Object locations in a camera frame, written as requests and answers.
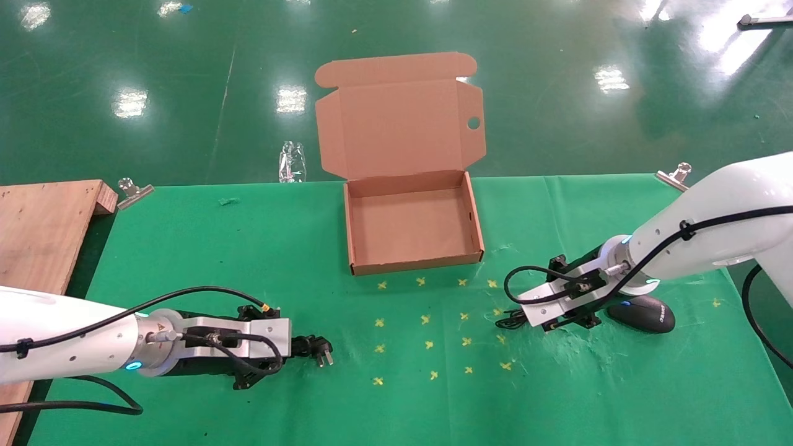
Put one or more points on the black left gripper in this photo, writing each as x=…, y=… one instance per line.
x=207, y=368

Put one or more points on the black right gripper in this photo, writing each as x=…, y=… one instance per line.
x=591, y=261

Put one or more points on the black computer mouse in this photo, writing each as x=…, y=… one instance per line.
x=650, y=316

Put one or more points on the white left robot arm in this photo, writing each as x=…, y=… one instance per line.
x=62, y=347

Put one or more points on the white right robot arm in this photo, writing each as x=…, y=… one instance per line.
x=712, y=210

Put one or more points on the open cardboard mailer box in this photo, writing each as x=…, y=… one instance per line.
x=403, y=124

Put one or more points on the silver binder clip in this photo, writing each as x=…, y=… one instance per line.
x=133, y=195
x=675, y=178

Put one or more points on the brown wooden board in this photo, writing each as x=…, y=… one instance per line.
x=37, y=235

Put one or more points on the white desk metal legs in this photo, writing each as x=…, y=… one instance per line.
x=765, y=20

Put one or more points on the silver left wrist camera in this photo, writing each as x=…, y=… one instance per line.
x=266, y=337

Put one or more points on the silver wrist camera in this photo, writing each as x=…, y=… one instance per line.
x=551, y=300
x=266, y=337

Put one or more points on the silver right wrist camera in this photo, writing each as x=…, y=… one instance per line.
x=551, y=300

